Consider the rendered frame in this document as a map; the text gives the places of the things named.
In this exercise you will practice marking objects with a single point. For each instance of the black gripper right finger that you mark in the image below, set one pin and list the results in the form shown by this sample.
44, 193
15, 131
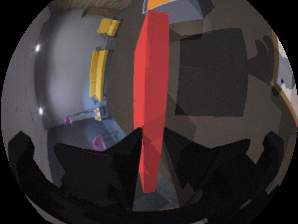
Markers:
191, 165

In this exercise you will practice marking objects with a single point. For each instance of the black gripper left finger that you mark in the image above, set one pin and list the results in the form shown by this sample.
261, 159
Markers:
117, 165

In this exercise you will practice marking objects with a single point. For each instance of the red box lid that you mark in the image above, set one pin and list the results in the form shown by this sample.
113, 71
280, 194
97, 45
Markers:
150, 88

